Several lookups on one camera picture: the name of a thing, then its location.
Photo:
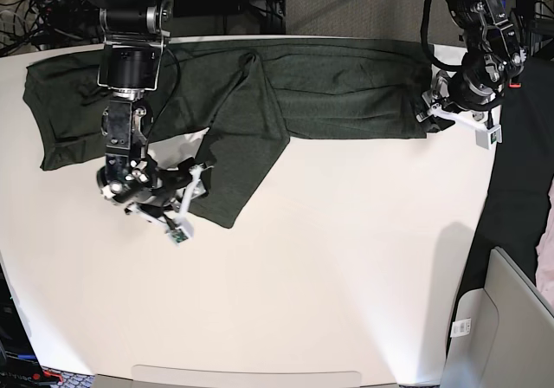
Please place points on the white barcode label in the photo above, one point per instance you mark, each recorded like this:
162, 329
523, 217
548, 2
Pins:
460, 328

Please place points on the grey plastic bin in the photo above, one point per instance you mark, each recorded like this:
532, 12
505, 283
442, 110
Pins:
511, 338

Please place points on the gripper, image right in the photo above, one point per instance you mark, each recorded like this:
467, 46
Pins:
456, 93

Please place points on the black box with red logo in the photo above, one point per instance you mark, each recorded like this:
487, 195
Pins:
19, 364

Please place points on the green long-sleeve T-shirt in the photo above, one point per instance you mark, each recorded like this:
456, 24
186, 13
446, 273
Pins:
249, 97

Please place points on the dark grey cloth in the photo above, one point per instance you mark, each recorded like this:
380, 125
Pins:
517, 201

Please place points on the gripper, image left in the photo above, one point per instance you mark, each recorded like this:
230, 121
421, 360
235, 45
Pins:
156, 191

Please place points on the black table leg frame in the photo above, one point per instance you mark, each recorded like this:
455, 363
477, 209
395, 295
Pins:
271, 16

